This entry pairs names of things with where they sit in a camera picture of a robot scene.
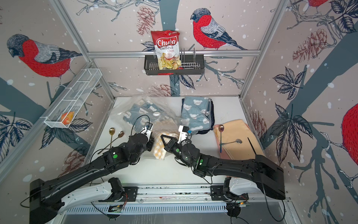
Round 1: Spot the silver spoon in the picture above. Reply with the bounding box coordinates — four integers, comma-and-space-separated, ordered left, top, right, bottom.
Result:
221, 139, 242, 146

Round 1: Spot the gold spoon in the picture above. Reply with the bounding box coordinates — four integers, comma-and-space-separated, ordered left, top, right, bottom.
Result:
109, 127, 116, 148

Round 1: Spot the black wall shelf basket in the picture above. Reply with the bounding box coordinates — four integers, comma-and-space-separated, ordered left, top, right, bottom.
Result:
144, 54, 205, 75

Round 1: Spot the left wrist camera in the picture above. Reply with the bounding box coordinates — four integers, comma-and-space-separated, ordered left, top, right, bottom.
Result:
140, 122, 153, 139

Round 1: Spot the copper spoon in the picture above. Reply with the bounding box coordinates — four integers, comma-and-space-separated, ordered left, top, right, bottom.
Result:
98, 131, 125, 155

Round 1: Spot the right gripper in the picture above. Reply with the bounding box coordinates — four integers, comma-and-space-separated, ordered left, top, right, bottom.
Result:
161, 134, 193, 169

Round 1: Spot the white mesh wall basket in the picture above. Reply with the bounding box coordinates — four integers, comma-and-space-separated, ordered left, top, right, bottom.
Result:
44, 68, 102, 128

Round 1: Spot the clear plastic vacuum bag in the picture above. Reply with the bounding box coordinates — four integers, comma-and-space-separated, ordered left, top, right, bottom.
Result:
110, 95, 180, 135

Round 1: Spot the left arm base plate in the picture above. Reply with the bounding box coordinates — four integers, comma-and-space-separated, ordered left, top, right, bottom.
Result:
110, 186, 139, 202

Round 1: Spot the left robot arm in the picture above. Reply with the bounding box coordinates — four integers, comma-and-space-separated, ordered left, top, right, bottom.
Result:
29, 133, 149, 224

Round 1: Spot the teal bear blanket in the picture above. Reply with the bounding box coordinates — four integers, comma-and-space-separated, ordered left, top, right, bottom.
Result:
123, 100, 169, 133

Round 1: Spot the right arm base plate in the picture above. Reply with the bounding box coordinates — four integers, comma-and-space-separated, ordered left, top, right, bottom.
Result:
210, 185, 249, 202

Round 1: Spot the red Chuba chips bag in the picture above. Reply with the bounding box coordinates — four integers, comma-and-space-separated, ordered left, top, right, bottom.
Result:
151, 30, 181, 70

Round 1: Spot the beige pink cutting board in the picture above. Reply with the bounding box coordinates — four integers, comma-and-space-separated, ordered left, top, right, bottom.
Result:
213, 119, 264, 160

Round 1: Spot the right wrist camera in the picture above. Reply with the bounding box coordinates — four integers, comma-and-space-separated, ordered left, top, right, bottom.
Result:
178, 126, 191, 143

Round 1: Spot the beige checkered blanket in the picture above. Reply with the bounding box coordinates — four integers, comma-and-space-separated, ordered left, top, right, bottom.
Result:
152, 118, 180, 160

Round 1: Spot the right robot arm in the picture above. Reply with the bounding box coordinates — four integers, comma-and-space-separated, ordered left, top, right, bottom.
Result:
161, 134, 286, 200

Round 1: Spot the orange item in basket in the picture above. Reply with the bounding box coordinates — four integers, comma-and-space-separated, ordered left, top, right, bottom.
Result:
60, 112, 74, 126

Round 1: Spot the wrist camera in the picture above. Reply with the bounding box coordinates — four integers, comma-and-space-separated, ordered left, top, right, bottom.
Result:
140, 122, 153, 139
178, 126, 191, 143

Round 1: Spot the black spoon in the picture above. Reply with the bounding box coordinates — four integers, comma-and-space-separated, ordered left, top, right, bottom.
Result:
248, 137, 257, 156

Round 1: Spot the navy star blanket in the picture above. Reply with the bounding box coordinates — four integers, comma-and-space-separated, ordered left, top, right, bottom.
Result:
180, 96, 216, 135

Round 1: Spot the metal dish rack wire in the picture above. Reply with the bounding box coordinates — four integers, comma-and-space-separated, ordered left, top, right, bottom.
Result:
178, 47, 197, 70

